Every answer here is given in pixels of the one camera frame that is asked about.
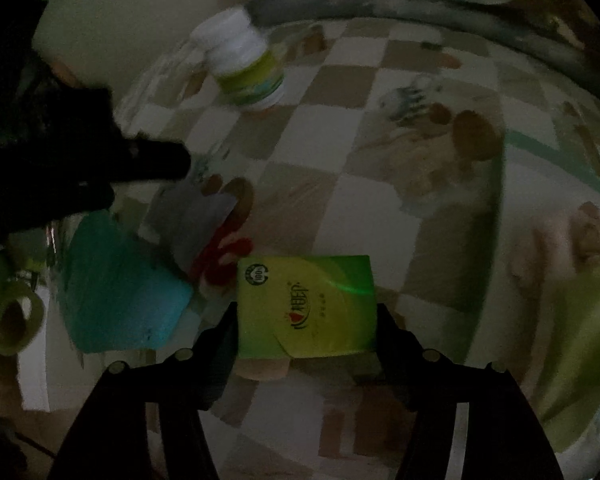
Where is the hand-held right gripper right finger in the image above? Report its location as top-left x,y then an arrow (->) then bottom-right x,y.
375,304 -> 566,480

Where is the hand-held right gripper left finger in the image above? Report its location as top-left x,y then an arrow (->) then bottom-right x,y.
50,302 -> 238,480

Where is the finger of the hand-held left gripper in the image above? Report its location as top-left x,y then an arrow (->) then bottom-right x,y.
115,137 -> 193,185

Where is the green tissue packet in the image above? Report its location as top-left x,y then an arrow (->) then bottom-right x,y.
236,255 -> 378,361

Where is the red ribbon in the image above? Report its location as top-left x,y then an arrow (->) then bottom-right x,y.
190,222 -> 256,301

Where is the teal cup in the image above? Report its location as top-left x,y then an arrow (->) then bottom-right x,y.
62,212 -> 196,353

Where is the white bottle with green label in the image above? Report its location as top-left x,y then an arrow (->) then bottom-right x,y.
190,5 -> 286,111

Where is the green mug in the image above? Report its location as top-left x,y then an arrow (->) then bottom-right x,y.
0,250 -> 46,356

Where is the checkered tablecloth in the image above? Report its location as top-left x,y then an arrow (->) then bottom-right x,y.
115,15 -> 600,480

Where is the yellow-green cloth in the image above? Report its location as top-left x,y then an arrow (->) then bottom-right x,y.
535,260 -> 600,453

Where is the floral painting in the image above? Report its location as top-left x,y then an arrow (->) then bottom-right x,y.
245,0 -> 600,106

